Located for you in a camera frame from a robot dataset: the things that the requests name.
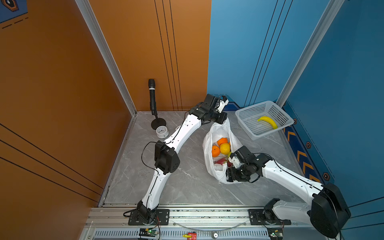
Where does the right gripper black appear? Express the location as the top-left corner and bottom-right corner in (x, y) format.
(221, 163), (251, 183)

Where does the white plastic bag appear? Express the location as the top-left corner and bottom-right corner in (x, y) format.
(203, 119), (243, 185)

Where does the orange fruit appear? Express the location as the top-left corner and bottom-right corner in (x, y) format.
(212, 145), (221, 158)
(217, 138), (228, 147)

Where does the yellow apple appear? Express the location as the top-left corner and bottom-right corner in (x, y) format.
(220, 143), (231, 155)

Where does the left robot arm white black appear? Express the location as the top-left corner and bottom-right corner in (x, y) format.
(137, 94), (229, 224)

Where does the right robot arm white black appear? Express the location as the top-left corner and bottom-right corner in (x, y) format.
(226, 146), (351, 239)

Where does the red dragon fruit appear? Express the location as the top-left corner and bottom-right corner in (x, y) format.
(215, 158), (233, 168)

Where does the white plastic basket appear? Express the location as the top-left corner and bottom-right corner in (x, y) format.
(235, 101), (294, 141)

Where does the yellow banana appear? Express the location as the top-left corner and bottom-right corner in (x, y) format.
(258, 116), (278, 129)

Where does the round white gauge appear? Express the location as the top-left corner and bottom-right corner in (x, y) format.
(156, 126), (169, 139)

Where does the black microphone on stand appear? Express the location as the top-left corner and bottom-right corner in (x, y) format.
(148, 79), (167, 130)

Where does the circuit board right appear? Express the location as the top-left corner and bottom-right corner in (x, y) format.
(267, 228), (284, 240)

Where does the green circuit board left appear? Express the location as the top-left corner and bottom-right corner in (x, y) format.
(138, 228), (160, 240)

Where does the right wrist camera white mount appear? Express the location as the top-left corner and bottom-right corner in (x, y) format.
(229, 154), (242, 169)

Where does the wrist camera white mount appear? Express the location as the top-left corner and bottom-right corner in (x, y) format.
(216, 96), (229, 113)
(229, 154), (242, 169)

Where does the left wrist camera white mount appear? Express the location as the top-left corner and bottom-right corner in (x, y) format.
(216, 96), (229, 113)

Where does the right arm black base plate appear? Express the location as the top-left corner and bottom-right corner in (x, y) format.
(248, 209), (292, 227)

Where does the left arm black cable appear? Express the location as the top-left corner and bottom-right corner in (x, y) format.
(140, 110), (193, 173)

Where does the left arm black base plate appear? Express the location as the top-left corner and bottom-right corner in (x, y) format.
(128, 209), (170, 226)

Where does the aluminium front rail frame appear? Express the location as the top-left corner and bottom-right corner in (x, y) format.
(80, 205), (310, 240)

